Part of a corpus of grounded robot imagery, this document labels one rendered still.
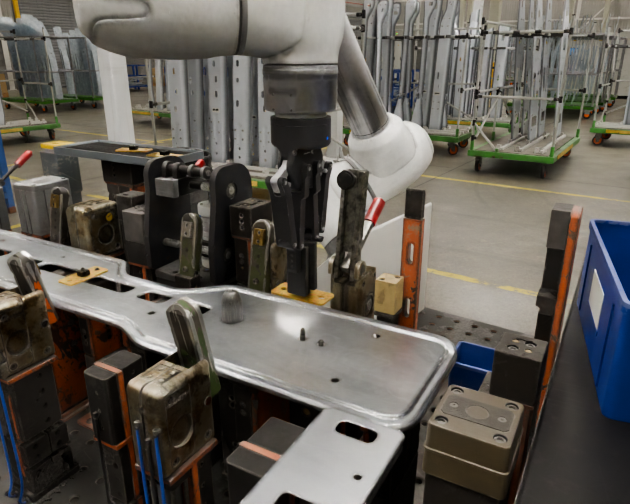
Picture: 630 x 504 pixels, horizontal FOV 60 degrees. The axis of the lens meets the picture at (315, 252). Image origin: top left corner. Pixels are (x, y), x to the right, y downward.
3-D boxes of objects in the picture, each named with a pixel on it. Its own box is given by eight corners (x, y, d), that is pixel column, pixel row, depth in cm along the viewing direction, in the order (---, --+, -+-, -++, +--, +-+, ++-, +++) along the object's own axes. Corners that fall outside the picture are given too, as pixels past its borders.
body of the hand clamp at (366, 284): (326, 447, 100) (328, 271, 88) (343, 426, 105) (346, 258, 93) (355, 459, 97) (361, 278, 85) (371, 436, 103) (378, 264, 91)
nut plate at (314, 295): (269, 293, 75) (269, 285, 75) (284, 283, 79) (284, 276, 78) (322, 306, 72) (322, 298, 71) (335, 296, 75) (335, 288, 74)
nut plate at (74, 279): (71, 286, 95) (69, 280, 94) (56, 282, 96) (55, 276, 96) (109, 270, 102) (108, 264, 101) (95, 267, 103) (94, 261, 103)
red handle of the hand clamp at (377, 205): (331, 264, 86) (368, 193, 94) (335, 272, 88) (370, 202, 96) (355, 269, 85) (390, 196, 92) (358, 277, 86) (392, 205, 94)
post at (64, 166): (63, 302, 158) (36, 151, 143) (85, 292, 164) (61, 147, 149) (80, 308, 155) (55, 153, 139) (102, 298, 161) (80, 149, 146)
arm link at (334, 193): (325, 253, 155) (283, 191, 158) (378, 218, 155) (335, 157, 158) (321, 245, 139) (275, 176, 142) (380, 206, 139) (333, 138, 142)
